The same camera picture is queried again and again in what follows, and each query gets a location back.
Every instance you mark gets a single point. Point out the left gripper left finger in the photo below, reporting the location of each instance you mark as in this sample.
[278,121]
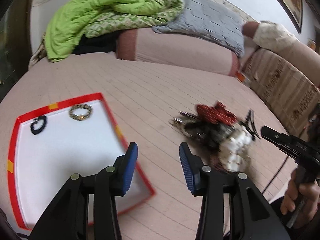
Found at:
[125,167]

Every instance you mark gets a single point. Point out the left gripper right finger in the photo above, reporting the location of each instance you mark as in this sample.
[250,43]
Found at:
[191,166]

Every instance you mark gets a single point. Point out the grey patterned scrunchie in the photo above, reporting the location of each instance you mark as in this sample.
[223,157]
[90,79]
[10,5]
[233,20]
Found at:
[208,135]

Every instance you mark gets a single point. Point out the white floral scrunchie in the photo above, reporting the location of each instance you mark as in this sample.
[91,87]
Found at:
[233,151]

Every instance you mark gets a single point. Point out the red polka dot scrunchie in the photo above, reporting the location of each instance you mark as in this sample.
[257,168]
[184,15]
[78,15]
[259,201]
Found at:
[217,114]

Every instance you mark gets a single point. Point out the leopard print scrunchie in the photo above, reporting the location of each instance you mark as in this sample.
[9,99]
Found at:
[80,112]

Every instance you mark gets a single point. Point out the black beaded scrunchie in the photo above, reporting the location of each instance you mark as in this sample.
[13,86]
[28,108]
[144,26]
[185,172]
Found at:
[38,125]

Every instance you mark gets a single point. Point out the red shallow tray box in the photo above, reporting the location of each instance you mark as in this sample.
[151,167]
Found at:
[38,165]

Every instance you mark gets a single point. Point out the striped floral headboard cushion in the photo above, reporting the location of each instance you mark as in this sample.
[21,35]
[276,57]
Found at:
[284,89]

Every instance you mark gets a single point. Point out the beige cloth on headboard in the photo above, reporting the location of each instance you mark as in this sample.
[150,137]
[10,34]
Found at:
[273,36]

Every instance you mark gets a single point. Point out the pink bolster pillow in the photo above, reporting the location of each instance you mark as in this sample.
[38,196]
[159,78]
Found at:
[177,50]

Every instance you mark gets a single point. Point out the grey quilted pillow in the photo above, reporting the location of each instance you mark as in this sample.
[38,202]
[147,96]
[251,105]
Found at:
[210,21]

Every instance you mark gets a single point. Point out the green quilted comforter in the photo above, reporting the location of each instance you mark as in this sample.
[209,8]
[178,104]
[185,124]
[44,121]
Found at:
[93,18]

